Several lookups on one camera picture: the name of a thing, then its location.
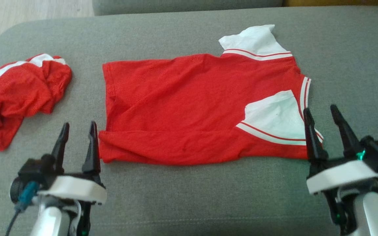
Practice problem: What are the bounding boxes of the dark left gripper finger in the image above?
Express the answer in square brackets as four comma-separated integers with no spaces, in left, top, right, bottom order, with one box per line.
[82,121,101,184]
[51,123,70,174]

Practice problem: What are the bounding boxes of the yellow sofa backrest cushion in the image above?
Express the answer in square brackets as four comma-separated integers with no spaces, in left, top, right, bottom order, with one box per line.
[283,0,378,8]

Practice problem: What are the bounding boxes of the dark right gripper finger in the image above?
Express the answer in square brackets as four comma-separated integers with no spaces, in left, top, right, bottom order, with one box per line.
[303,108,329,161]
[330,104,363,158]

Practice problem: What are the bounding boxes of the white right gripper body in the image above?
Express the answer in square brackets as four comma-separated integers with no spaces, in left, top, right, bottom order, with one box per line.
[306,159,378,235]

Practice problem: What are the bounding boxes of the red white-striped shorts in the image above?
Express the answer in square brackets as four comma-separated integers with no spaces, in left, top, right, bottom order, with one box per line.
[0,53,73,152]

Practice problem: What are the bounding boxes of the red white-sleeved jersey shirt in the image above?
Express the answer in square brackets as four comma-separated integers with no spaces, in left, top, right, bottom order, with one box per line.
[98,24,324,166]

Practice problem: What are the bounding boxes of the grey sofa seat cushion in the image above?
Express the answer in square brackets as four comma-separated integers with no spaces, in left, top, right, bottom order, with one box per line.
[92,0,284,16]

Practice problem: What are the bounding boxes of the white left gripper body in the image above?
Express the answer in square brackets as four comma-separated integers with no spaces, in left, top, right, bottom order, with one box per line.
[38,173,107,236]

